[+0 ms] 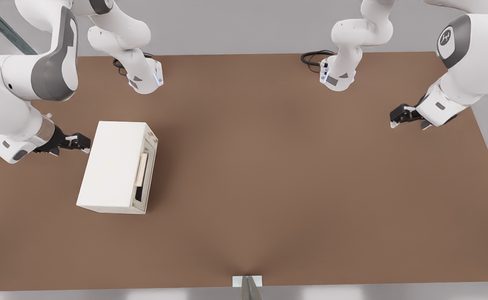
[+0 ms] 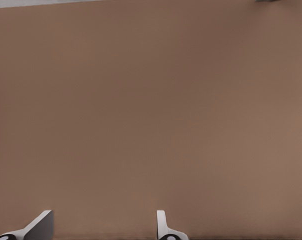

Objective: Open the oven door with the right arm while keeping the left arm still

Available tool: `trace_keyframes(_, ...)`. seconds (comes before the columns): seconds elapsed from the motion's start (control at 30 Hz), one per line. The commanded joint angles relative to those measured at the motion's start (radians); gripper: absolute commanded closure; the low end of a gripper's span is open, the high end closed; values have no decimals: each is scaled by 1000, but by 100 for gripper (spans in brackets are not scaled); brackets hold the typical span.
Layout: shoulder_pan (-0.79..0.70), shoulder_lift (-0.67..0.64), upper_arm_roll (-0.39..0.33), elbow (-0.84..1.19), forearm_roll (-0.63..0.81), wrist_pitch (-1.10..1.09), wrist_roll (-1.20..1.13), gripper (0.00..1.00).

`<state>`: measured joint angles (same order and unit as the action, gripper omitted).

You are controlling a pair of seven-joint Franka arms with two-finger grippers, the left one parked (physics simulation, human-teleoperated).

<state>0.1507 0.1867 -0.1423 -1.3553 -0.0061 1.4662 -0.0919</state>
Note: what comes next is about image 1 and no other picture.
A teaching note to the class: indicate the silver frame post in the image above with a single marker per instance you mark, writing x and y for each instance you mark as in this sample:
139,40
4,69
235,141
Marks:
6,27
249,287

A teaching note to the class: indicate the white oven box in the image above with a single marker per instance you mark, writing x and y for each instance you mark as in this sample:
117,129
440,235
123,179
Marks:
113,164

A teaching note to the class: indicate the white oven door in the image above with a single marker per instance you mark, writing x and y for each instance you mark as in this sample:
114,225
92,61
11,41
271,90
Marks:
149,175

